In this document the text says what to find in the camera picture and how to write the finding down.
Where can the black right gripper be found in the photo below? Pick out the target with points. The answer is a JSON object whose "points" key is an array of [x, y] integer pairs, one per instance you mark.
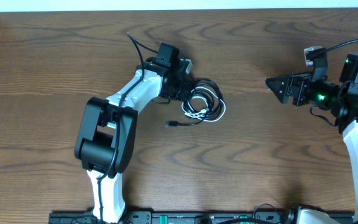
{"points": [[299, 81]]}

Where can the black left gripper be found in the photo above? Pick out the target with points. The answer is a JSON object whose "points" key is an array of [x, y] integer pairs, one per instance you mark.
{"points": [[185, 92]]}

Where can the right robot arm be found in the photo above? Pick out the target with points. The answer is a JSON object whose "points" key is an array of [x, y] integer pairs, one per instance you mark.
{"points": [[313, 88]]}

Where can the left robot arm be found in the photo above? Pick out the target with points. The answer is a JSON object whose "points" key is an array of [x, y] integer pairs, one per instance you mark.
{"points": [[105, 141]]}

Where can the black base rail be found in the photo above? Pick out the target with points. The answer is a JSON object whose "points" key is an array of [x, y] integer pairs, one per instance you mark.
{"points": [[261, 214]]}

